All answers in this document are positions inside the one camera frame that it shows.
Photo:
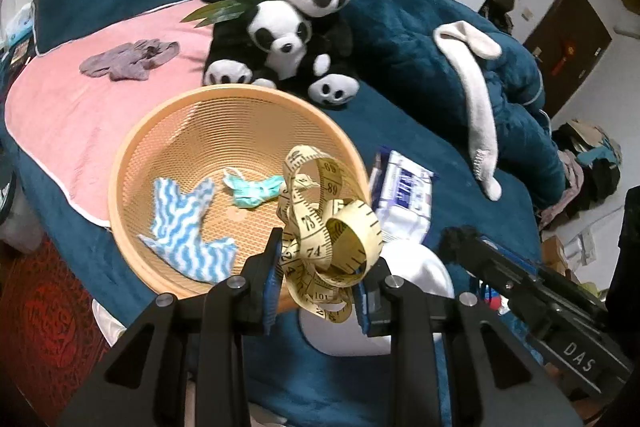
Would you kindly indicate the yellow measuring tape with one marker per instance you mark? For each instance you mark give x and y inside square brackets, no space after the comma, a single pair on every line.
[331,237]

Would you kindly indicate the cream long sock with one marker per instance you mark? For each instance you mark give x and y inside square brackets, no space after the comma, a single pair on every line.
[462,44]

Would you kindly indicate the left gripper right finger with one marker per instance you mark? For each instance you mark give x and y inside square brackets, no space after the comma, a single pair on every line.
[492,379]

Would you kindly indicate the white foam cylinder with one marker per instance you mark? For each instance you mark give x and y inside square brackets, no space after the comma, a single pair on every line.
[359,335]

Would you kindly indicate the blue folded quilt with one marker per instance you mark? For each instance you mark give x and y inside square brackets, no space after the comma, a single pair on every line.
[395,54]

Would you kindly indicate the red patterned rug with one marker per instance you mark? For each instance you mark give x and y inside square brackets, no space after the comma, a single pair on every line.
[49,340]

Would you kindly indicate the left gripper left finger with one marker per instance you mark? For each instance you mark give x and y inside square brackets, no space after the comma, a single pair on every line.
[141,381]

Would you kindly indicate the panda plush toy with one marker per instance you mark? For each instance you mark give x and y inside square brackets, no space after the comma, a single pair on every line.
[299,46]

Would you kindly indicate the teal face mask bundle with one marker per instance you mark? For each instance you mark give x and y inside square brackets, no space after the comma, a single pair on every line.
[248,194]

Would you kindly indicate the white blue tissue pack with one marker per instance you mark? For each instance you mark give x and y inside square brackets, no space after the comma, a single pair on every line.
[402,196]

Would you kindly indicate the grey crumpled cloth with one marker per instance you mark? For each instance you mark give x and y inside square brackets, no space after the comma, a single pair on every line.
[131,60]

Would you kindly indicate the red makeup sponge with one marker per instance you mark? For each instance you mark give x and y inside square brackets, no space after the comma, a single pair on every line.
[494,302]

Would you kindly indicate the blue white knitted cloth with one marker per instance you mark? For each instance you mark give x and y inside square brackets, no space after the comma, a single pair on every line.
[176,234]

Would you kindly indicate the orange mesh basket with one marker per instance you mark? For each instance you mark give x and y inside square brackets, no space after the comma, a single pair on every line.
[196,136]

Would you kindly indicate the pink towel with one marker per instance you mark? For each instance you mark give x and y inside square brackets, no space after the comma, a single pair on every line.
[72,125]

